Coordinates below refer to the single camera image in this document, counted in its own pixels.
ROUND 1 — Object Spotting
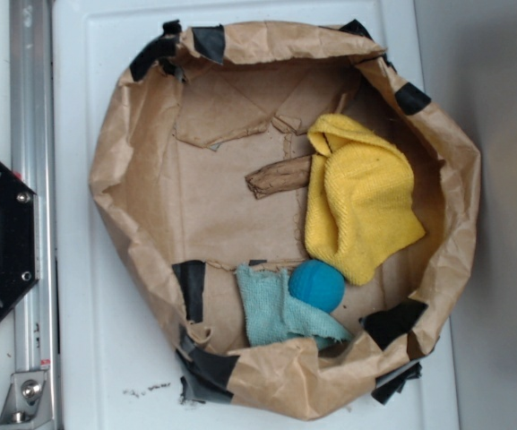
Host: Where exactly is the yellow microfiber cloth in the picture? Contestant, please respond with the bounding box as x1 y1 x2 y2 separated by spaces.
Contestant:
305 114 426 286

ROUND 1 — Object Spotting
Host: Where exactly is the light blue cloth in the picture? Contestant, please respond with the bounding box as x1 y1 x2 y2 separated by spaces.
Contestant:
235 264 352 350

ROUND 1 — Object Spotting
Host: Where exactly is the metal corner bracket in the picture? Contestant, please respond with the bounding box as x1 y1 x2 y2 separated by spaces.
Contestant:
0 370 50 429

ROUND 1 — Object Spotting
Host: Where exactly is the brown paper bag bin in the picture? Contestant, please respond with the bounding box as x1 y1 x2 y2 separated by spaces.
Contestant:
89 21 481 420

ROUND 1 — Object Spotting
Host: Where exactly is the white tray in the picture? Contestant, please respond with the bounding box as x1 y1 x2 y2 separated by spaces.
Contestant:
52 1 459 429

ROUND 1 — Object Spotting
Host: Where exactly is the blue ball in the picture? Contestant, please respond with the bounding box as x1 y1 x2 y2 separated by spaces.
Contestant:
289 260 345 313

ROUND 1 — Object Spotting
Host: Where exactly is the rolled brown paper piece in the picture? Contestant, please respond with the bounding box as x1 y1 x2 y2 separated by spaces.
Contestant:
245 156 312 199

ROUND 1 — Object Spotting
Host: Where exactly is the aluminium extrusion rail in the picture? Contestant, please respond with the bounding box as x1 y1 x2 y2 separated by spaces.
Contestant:
9 1 63 429

